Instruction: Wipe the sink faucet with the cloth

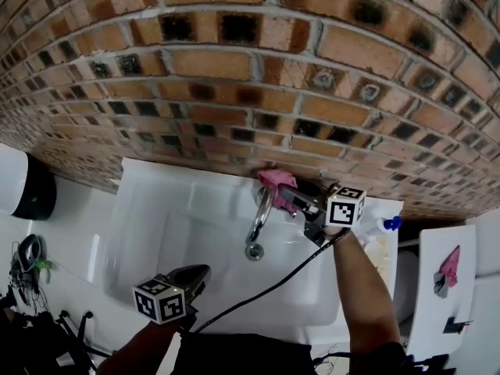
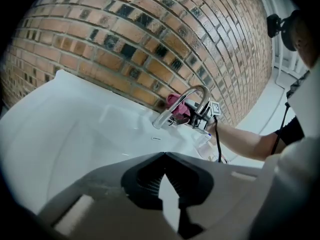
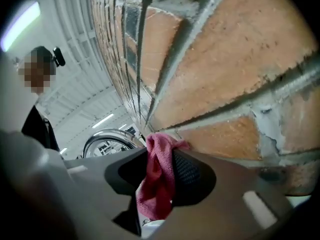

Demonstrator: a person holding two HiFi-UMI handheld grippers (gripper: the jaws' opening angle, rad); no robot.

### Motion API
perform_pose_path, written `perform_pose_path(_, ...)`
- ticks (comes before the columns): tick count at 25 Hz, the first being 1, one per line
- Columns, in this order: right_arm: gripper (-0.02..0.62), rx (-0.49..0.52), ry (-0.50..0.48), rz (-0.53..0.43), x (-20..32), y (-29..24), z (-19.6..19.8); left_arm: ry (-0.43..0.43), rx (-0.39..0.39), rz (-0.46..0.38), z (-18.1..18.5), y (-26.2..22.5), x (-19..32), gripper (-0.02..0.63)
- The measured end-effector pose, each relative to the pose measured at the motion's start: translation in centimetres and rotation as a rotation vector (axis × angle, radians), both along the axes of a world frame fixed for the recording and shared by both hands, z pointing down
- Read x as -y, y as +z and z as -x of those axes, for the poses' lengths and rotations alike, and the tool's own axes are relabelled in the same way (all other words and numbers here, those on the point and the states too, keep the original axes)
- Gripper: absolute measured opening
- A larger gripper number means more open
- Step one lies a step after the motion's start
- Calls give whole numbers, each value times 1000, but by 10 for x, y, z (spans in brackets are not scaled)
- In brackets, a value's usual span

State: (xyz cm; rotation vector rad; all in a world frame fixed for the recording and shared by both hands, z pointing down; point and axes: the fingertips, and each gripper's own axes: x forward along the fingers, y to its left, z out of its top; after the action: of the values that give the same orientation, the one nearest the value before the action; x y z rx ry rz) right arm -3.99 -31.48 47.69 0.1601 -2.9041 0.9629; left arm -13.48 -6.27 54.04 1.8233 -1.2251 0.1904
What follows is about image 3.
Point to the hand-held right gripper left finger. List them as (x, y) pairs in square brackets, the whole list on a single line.
[(100, 189)]

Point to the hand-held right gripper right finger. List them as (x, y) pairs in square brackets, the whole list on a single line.
[(225, 204)]

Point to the pink cloth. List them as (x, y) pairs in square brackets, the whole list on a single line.
[(156, 184)]

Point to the ceiling strip light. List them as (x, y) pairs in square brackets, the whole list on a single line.
[(63, 150), (122, 126), (102, 120)]

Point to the person's black shirt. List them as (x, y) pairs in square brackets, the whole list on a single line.
[(37, 129)]

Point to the person's head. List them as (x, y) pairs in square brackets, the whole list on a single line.
[(37, 71)]

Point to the black head-worn camera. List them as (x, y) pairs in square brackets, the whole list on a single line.
[(59, 57)]

